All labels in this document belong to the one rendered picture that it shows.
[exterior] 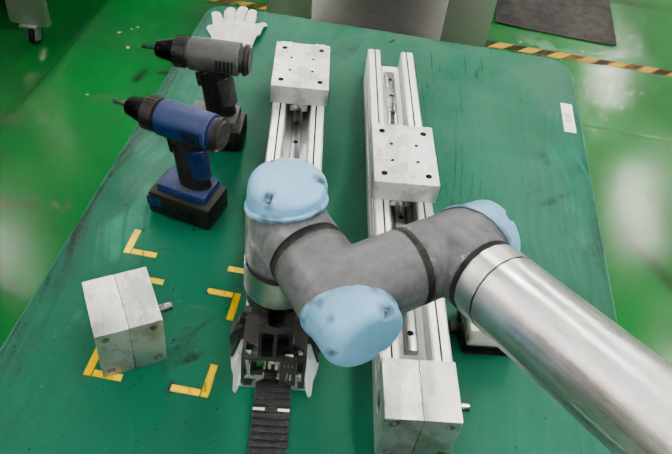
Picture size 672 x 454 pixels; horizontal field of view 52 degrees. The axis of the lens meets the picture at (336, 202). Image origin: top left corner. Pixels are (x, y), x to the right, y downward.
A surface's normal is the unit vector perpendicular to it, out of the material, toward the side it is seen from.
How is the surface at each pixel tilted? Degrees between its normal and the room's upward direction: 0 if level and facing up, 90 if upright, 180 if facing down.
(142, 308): 0
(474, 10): 90
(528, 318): 48
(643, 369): 15
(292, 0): 90
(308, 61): 0
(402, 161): 0
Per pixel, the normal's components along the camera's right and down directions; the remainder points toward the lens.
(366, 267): 0.18, -0.58
